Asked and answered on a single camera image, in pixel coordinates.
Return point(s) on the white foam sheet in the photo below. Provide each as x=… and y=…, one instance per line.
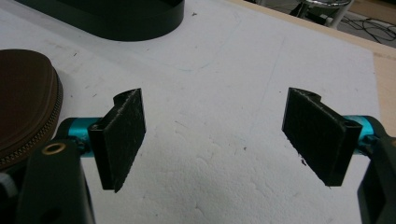
x=218, y=93

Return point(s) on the brown zippered round case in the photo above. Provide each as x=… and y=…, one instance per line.
x=26, y=105

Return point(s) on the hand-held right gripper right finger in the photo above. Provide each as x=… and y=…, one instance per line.
x=317, y=133

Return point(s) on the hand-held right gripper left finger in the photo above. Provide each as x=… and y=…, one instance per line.
x=120, y=140

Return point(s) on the white metal stand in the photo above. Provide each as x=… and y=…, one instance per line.
x=330, y=9

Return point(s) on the black oval container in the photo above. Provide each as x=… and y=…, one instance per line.
x=124, y=17

